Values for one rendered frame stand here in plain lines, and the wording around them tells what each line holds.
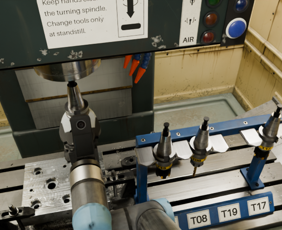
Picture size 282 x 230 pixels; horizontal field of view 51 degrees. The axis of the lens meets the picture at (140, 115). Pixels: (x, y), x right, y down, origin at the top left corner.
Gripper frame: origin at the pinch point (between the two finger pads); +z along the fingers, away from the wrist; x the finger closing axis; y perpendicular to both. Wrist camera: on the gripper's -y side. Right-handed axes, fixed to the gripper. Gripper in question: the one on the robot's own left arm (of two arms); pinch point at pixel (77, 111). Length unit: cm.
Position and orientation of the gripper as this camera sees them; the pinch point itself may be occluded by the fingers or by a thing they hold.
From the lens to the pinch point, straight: 83.5
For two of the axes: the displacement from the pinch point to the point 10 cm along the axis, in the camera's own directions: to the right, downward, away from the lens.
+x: 9.7, -1.6, 1.7
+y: 0.1, 7.4, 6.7
